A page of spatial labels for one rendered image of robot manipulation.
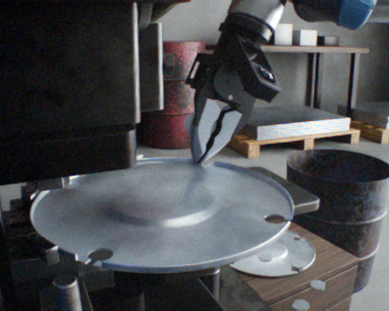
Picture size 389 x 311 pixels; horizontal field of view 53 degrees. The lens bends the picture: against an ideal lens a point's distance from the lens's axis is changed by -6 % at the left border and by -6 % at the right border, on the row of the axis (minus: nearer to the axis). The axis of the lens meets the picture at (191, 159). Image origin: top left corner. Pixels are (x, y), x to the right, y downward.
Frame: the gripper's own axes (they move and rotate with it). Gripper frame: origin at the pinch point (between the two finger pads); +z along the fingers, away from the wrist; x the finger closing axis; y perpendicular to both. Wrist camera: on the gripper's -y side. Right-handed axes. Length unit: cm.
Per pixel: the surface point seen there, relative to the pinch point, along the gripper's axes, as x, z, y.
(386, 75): -398, -151, 303
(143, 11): 20.7, -11.1, -16.5
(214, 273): 1.5, 10.7, -14.7
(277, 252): -56, 22, 32
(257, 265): -49, 26, 30
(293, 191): -5.6, -1.0, -13.6
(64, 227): 18.8, 10.3, -11.7
